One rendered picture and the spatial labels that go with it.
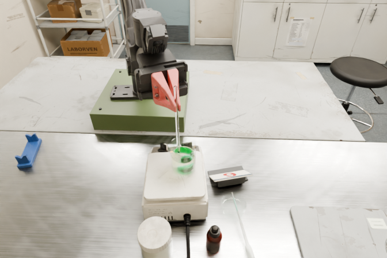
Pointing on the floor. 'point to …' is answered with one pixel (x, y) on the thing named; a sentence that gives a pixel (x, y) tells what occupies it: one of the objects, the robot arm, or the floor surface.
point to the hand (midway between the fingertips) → (176, 106)
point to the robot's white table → (37, 123)
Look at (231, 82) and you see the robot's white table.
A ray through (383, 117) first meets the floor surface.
